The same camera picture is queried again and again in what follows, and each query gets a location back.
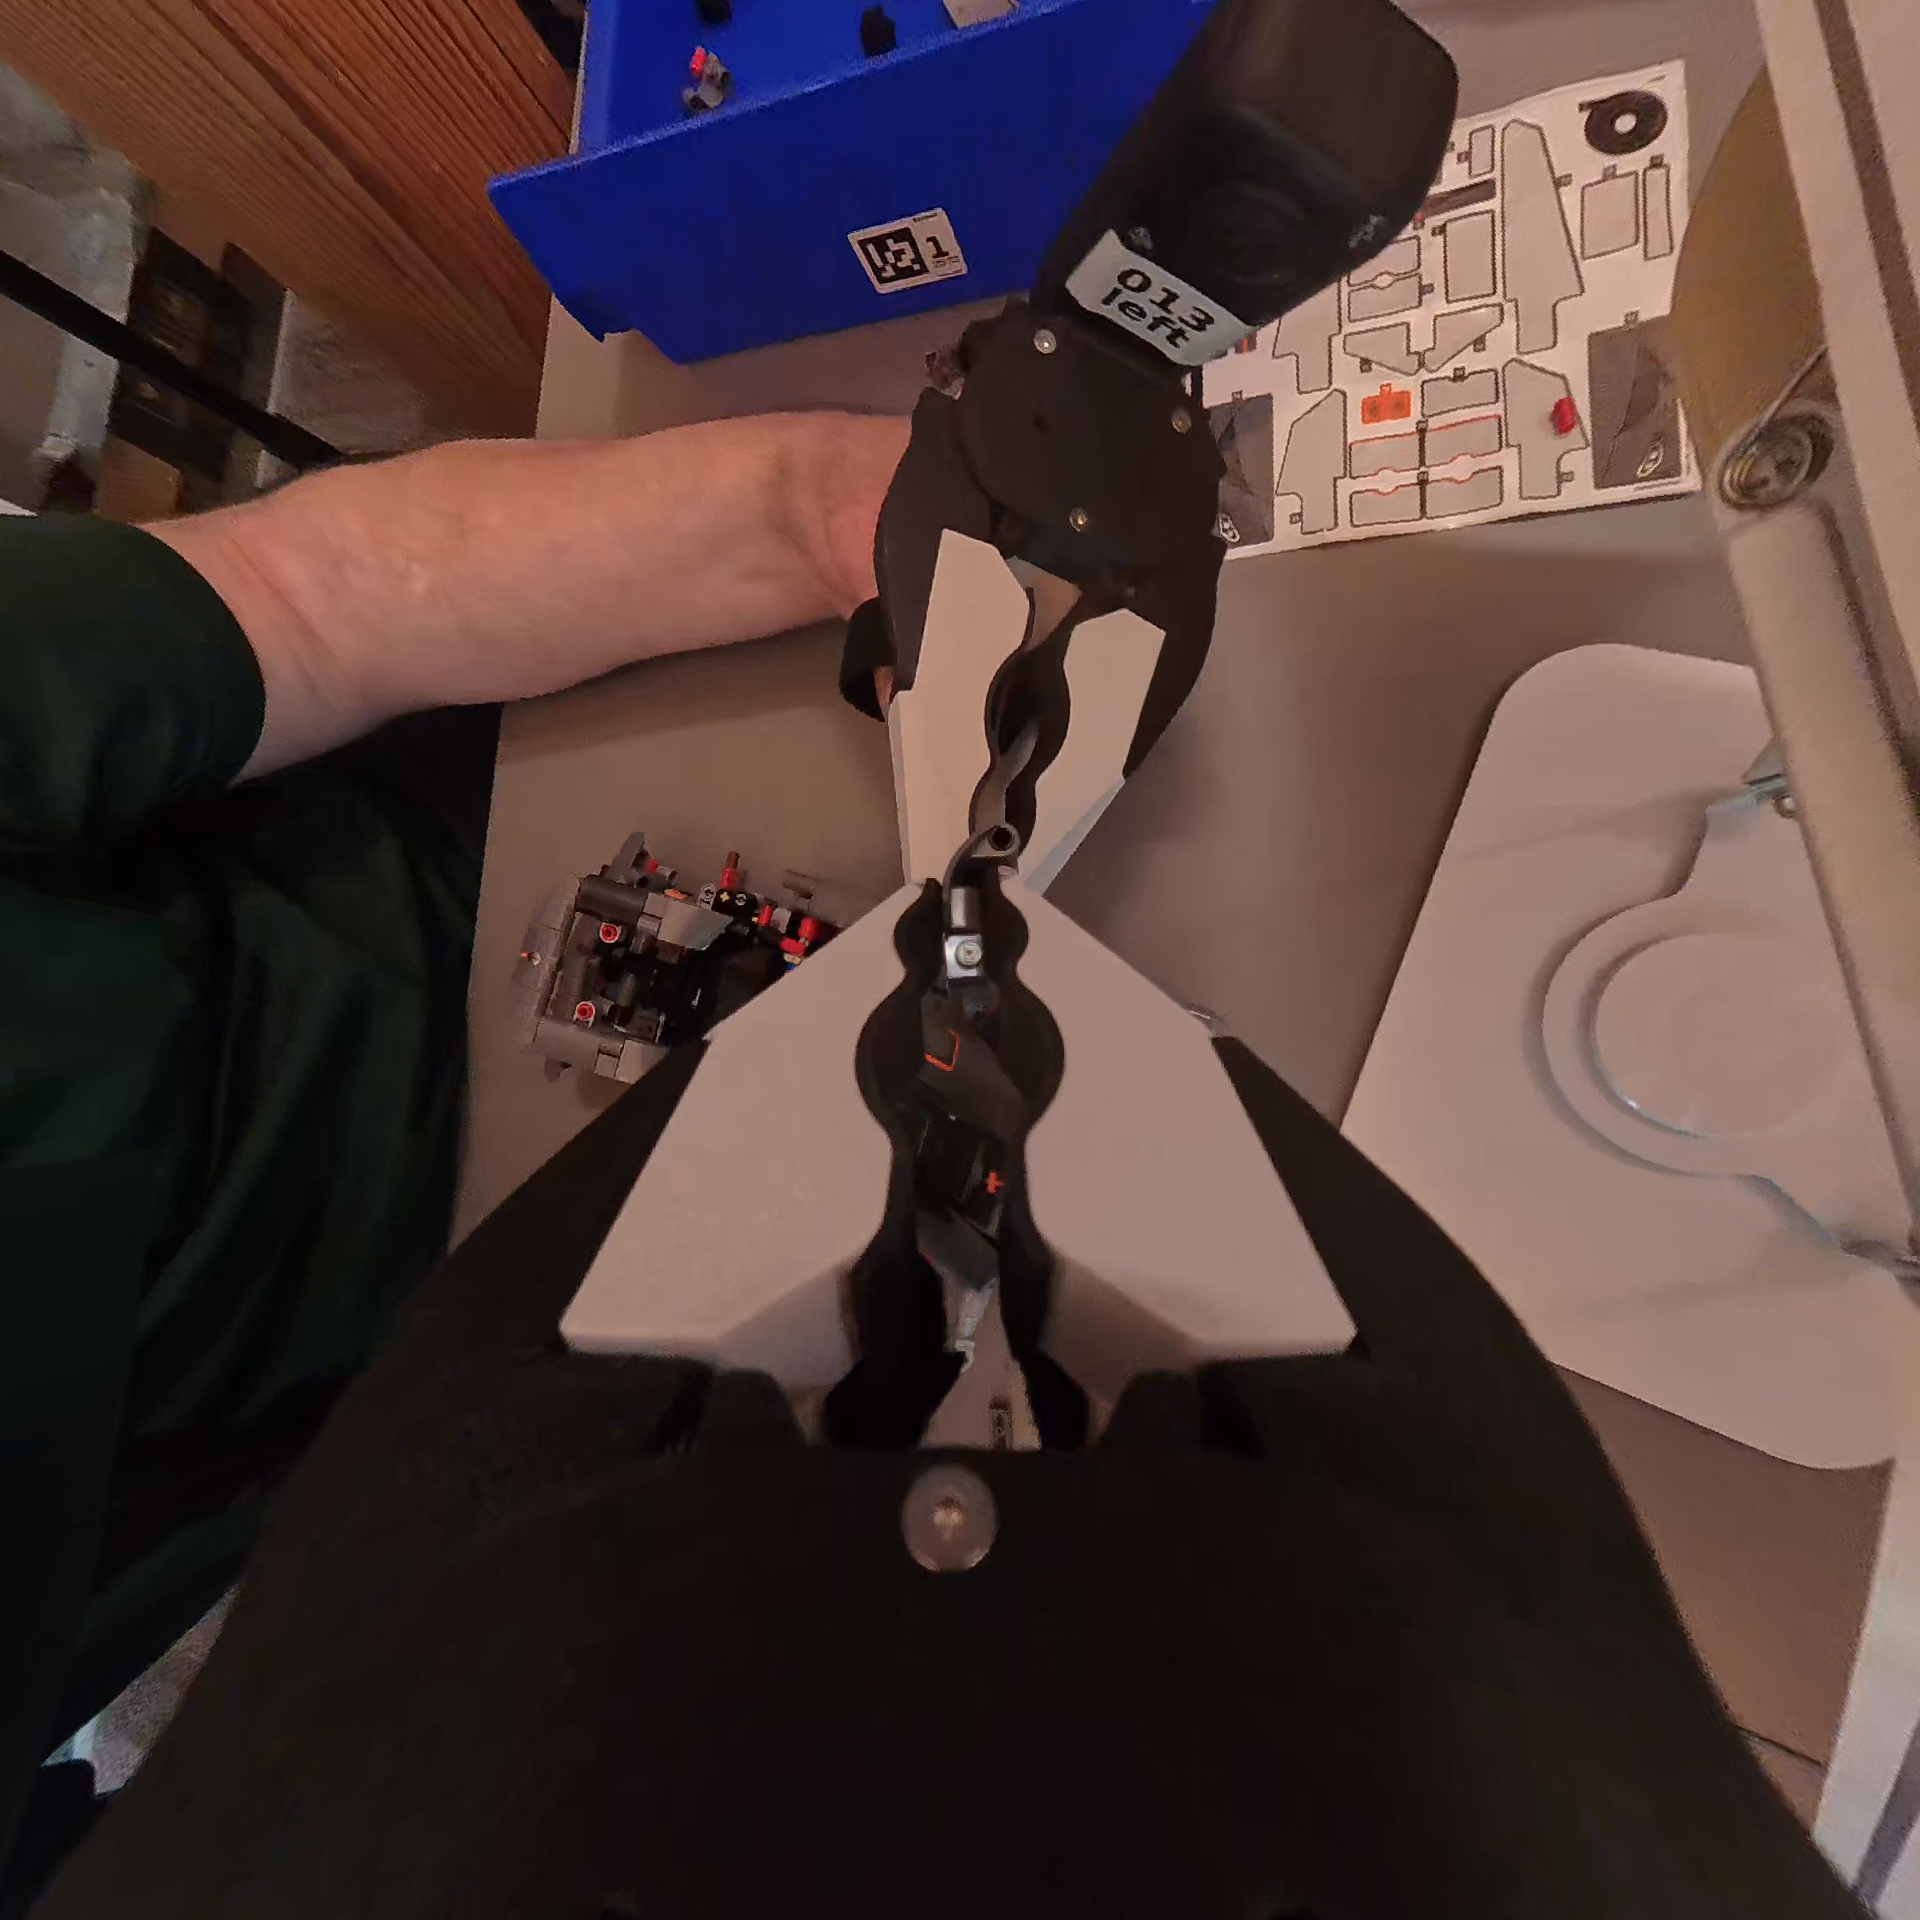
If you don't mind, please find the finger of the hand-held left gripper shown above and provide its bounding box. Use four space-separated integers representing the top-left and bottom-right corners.
884 525 1040 890
1005 596 1173 890

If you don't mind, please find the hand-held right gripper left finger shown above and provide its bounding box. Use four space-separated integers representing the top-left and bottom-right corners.
557 882 944 1421

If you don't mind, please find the person's green shirt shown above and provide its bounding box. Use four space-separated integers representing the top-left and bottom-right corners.
0 509 501 1817

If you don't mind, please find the person's left forearm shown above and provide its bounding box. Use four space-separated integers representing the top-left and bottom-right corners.
141 406 921 783

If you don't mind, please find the grey lego vehicle model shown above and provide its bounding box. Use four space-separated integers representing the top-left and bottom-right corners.
517 831 1058 1445

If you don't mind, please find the white book stand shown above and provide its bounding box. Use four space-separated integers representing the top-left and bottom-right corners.
1341 0 1920 1475

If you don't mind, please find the blue bin with white label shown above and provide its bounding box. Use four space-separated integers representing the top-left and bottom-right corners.
486 0 1221 367

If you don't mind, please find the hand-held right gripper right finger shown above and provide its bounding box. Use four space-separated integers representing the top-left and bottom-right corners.
987 879 1360 1419

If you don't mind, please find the white sticker sheet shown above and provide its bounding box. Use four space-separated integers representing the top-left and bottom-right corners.
1201 60 1706 561

